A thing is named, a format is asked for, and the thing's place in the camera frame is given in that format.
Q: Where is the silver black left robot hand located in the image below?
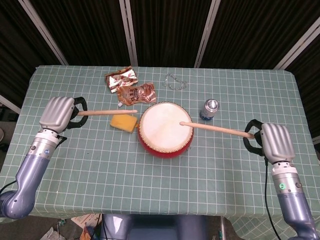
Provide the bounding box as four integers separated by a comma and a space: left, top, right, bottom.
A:
39, 96, 89, 132

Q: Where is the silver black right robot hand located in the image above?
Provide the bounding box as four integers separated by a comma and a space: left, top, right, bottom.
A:
244, 119, 296, 165

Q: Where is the wooden drumstick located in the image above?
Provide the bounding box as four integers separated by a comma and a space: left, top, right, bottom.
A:
77, 109, 139, 117
179, 121, 256, 140

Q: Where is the red drum with white skin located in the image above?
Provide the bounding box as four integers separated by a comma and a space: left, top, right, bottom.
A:
137, 100, 195, 160

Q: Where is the green grid cutting mat table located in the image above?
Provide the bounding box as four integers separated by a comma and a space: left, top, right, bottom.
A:
0, 65, 320, 240

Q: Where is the yellow sponge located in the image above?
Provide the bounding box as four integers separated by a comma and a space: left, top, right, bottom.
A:
109, 113, 139, 134

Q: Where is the silver red snack wrapper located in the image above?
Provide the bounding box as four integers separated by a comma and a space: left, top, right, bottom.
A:
104, 65, 139, 94

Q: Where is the dark ribbed partition panel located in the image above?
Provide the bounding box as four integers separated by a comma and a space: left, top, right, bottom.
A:
129, 0, 214, 68
0, 0, 64, 106
284, 29, 320, 141
199, 0, 320, 70
28, 0, 134, 67

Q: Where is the blue silver drink can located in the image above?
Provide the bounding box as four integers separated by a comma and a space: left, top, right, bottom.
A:
198, 98, 221, 122

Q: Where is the brown sauce pouch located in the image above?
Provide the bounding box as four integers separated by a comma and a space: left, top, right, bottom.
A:
116, 82, 158, 108

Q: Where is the grey metal table leg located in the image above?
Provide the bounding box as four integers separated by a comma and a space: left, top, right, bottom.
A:
219, 216, 227, 240

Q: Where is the white printed paper sheet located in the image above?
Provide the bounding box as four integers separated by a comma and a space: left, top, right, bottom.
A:
70, 213, 103, 230

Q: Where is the crumpled white plastic bag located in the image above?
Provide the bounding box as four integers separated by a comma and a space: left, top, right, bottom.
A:
36, 225, 62, 240

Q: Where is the orange printed box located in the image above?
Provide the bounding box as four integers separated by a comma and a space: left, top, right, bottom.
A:
79, 225, 97, 240

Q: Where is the blue grey robot torso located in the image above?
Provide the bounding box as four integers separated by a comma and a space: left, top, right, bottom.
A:
100, 213, 209, 240

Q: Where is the white partition frame post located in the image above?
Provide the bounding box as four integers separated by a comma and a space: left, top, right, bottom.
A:
17, 0, 69, 67
118, 0, 139, 67
0, 94, 22, 115
272, 18, 320, 70
193, 0, 222, 69

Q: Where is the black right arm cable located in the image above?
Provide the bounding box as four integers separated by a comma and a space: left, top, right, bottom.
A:
263, 156, 284, 240

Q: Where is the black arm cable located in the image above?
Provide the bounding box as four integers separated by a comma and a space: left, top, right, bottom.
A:
0, 180, 18, 195
263, 156, 284, 240

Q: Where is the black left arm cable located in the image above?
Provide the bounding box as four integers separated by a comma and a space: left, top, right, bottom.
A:
0, 180, 18, 195

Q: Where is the clear bead bracelet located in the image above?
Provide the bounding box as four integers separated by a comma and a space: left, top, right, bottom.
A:
160, 73, 189, 92

